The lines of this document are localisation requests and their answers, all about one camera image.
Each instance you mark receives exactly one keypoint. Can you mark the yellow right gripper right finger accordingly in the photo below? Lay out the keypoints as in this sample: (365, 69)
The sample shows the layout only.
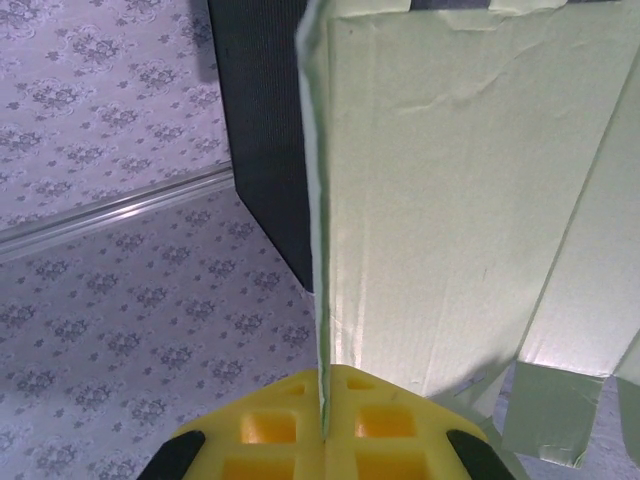
(395, 450)

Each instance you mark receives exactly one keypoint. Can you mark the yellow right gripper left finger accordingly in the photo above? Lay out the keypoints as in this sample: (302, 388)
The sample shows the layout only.
(260, 450)

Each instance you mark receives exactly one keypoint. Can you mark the light green paper box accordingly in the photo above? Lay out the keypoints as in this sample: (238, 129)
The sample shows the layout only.
(450, 200)

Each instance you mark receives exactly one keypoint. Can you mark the black carrying case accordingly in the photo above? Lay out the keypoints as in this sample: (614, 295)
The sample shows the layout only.
(265, 150)

